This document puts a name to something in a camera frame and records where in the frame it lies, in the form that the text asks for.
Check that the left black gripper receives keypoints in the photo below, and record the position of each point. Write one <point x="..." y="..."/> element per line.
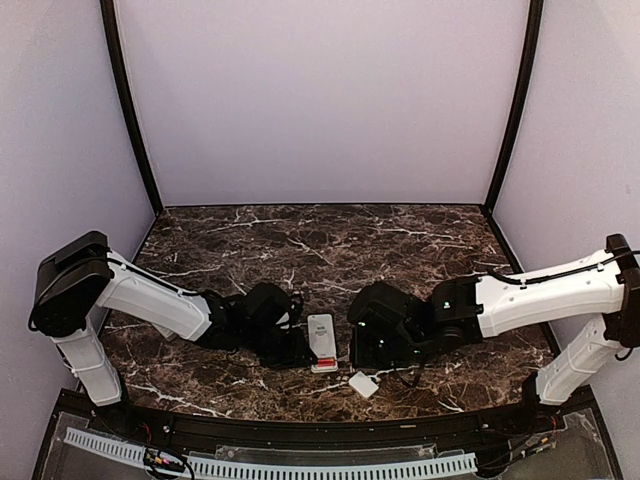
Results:
<point x="295" y="355"/>

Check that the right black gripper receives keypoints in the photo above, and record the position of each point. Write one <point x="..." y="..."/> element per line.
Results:
<point x="362" y="357"/>

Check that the white remote green buttons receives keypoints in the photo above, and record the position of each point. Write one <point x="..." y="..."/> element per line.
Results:
<point x="322" y="341"/>

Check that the white battery cover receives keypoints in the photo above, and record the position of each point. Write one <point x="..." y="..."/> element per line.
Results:
<point x="363" y="385"/>

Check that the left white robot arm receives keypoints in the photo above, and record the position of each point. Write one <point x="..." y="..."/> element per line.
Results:
<point x="87" y="273"/>

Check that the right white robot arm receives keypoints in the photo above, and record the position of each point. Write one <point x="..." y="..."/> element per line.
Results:
<point x="393" y="329"/>

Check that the black front table rail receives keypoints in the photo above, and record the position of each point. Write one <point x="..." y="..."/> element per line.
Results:
<point x="492" y="430"/>

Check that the white slotted cable duct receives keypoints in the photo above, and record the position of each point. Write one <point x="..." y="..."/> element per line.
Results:
<point x="232" y="462"/>

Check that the right black frame post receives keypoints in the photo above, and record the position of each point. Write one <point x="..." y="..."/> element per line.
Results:
<point x="530" y="42"/>

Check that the black frame post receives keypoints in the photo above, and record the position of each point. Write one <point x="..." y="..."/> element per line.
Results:
<point x="530" y="42"/>
<point x="126" y="101"/>

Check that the left black frame post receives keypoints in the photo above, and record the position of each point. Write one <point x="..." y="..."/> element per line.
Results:
<point x="126" y="101"/>

